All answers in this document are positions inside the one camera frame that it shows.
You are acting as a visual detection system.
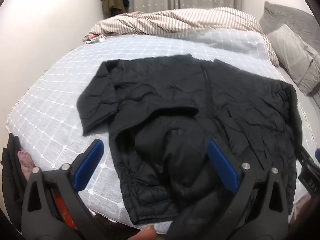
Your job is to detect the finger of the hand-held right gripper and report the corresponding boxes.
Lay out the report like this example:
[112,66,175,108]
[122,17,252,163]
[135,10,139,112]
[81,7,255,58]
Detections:
[297,144,320,167]

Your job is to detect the grey quilted headboard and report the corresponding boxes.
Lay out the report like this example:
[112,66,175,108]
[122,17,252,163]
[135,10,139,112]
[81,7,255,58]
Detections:
[259,1,317,40]

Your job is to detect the olive hanging garment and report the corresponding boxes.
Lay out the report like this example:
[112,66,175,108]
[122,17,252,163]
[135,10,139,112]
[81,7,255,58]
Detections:
[101,0,127,18]

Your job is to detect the person's left hand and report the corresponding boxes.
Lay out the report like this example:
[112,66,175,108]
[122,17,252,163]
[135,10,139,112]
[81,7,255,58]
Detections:
[132,226,158,240]

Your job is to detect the grey pillow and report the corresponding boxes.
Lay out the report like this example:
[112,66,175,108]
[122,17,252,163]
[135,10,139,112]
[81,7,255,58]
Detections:
[266,24,320,96]

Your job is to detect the blue white checkered blanket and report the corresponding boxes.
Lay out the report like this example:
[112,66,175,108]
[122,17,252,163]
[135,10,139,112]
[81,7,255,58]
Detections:
[5,27,288,220]

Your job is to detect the dark cloth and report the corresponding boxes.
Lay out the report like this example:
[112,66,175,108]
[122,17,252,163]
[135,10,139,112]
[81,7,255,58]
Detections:
[0,133,28,230]

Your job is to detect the red orange item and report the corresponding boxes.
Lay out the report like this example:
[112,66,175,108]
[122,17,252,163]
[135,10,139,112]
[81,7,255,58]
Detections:
[51,192,75,228]

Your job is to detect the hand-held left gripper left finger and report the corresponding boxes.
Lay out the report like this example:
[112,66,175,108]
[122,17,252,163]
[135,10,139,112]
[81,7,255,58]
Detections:
[21,139,105,240]

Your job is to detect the striped beige duvet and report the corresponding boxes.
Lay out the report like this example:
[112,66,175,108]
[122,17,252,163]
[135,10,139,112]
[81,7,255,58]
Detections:
[84,7,279,67]

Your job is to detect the pink floral cloth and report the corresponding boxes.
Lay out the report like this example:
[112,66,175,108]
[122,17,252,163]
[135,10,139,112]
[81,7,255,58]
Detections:
[17,150,34,180]

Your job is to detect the black puffer jacket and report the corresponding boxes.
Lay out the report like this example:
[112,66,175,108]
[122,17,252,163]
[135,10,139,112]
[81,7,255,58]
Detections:
[76,53,304,225]

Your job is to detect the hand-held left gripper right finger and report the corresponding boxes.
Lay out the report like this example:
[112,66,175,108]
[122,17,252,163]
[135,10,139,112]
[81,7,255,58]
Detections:
[207,140,297,240]

